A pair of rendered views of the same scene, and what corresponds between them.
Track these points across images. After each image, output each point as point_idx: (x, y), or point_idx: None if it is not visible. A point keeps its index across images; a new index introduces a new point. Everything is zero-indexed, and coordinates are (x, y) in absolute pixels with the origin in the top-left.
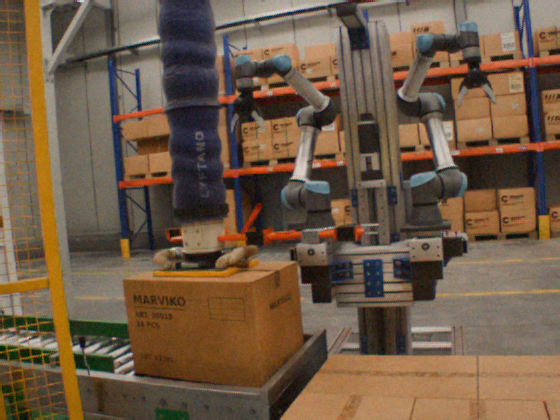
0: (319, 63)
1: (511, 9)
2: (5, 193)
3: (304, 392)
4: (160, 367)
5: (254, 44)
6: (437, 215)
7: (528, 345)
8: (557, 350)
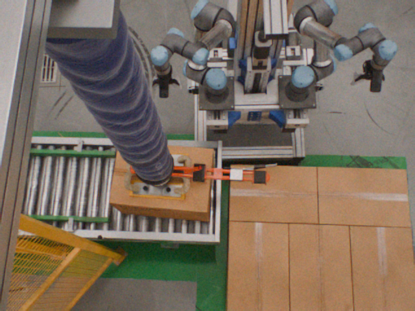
0: None
1: None
2: None
3: (231, 221)
4: (141, 214)
5: None
6: (307, 94)
7: (340, 3)
8: (362, 13)
